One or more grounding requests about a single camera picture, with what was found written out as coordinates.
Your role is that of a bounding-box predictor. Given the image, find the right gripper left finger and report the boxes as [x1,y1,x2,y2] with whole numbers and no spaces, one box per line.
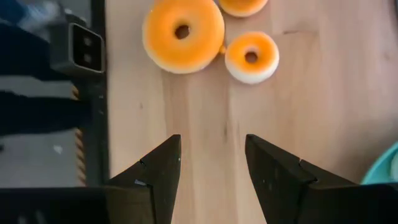
[105,134,182,224]

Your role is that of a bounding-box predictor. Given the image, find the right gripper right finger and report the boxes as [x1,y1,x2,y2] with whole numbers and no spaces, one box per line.
[244,134,361,224]

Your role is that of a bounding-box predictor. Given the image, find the small blue iced donut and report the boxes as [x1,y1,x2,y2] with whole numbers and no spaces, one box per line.
[224,30,280,85]

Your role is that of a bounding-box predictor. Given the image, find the small red iced donut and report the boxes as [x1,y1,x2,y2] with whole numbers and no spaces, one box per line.
[217,0,269,18]

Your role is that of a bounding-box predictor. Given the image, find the teal plate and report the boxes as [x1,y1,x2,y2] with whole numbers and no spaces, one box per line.
[360,141,398,186]

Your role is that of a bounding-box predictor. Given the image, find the black aluminium table frame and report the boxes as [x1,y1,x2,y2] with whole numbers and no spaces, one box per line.
[83,0,110,187]

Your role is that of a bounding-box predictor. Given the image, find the braided brown cable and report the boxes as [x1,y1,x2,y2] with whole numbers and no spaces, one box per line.
[72,85,87,186]

